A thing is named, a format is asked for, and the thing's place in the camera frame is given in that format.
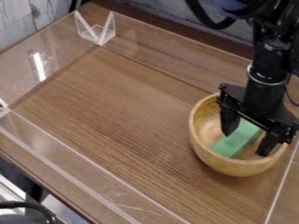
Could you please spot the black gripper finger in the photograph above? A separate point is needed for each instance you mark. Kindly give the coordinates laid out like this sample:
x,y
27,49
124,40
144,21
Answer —
x,y
228,120
268,143

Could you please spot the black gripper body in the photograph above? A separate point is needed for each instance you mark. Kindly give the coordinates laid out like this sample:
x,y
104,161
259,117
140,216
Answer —
x,y
258,101

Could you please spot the green rectangular block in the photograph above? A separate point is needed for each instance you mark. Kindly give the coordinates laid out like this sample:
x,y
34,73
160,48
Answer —
x,y
232,144

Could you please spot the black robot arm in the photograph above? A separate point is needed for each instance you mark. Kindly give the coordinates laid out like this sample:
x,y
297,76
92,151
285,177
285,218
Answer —
x,y
275,24

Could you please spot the brown wooden bowl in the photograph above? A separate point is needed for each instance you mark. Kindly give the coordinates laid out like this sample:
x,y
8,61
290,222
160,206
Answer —
x,y
206,133

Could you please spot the clear acrylic tray wall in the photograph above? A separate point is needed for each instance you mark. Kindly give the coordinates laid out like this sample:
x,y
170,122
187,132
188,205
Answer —
x,y
103,198

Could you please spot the clear acrylic corner bracket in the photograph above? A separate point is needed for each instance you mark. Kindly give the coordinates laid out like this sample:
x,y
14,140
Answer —
x,y
99,34

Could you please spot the black metal table frame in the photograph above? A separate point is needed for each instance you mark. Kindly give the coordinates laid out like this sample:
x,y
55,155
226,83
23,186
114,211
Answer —
x,y
36,213

